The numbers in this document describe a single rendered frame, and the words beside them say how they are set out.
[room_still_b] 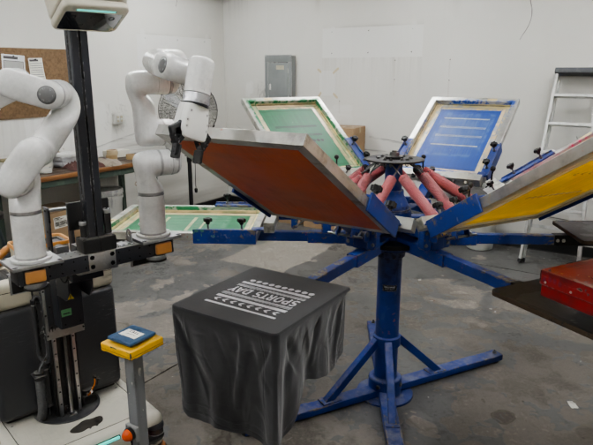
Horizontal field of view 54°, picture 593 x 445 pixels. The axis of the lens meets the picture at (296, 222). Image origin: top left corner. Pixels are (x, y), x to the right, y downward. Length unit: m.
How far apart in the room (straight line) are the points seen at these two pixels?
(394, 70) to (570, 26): 1.73
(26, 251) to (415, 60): 5.06
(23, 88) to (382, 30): 5.13
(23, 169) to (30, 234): 0.23
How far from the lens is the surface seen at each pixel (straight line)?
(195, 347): 2.07
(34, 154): 1.87
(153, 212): 2.17
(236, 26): 7.64
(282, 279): 2.25
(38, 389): 2.75
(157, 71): 1.79
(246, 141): 1.75
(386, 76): 6.55
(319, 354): 2.11
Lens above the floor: 1.73
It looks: 15 degrees down
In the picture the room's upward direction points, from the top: straight up
